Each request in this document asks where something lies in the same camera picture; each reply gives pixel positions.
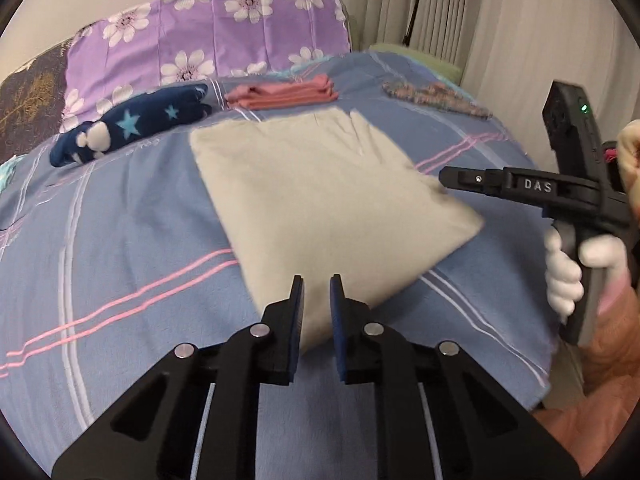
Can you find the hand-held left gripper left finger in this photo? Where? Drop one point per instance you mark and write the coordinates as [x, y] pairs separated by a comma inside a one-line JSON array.
[[300, 310]]

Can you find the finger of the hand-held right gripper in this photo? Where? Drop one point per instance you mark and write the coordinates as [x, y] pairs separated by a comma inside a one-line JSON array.
[[470, 180]]

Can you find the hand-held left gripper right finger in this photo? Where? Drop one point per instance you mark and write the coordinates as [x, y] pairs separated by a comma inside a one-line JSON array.
[[336, 320]]

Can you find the beige garment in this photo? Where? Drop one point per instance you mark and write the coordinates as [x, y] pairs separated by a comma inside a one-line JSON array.
[[320, 195]]

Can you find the person's right forearm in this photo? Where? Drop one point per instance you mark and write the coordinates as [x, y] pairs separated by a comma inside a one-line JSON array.
[[615, 355]]

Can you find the person's right hand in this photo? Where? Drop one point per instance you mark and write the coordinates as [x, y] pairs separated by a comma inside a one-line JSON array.
[[562, 275]]

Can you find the dark cloth with pink mark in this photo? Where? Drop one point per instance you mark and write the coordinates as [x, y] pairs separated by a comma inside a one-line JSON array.
[[611, 165]]

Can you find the small floral patterned cloth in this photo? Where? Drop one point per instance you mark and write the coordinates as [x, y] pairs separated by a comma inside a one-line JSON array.
[[435, 96]]

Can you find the green mattress edge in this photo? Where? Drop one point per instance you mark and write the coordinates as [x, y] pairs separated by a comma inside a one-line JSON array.
[[425, 57]]

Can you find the grey curtain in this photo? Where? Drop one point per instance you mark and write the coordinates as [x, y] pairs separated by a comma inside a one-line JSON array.
[[500, 20]]

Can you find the black stand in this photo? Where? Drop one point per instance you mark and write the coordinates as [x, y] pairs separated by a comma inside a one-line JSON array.
[[417, 5]]

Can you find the blue plaid bedsheet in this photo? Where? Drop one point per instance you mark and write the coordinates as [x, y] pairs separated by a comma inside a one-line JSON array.
[[125, 240]]

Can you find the folded pink garment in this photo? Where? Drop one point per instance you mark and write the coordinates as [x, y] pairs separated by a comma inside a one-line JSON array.
[[285, 95]]

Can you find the navy star print garment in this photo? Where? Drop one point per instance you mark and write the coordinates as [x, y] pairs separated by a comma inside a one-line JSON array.
[[150, 115]]

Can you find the purple floral pillow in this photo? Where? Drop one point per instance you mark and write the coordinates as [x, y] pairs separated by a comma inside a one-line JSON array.
[[210, 35]]

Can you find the teal floral cloth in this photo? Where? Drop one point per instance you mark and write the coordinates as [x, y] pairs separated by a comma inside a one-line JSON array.
[[9, 175]]

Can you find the brown patterned pillow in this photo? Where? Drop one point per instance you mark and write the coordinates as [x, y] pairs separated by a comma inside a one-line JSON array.
[[30, 100]]

